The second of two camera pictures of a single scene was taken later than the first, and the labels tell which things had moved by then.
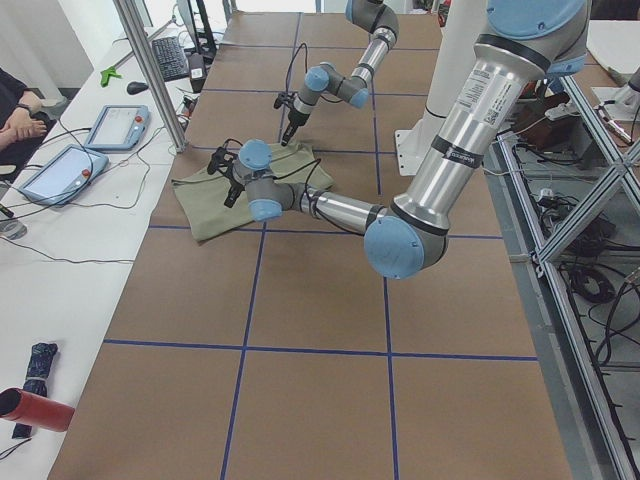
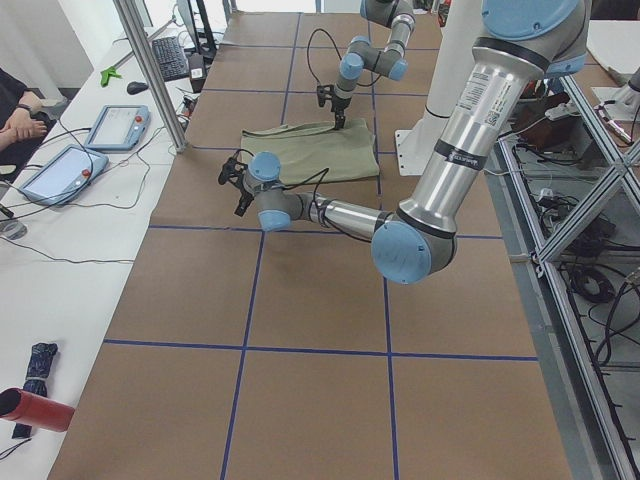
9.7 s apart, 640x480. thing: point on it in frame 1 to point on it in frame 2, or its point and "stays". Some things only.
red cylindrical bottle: (17, 404) stays
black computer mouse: (136, 87) stays
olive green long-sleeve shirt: (202, 194) to (315, 150)
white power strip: (562, 109) stays
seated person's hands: (20, 125) stays
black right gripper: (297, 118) to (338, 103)
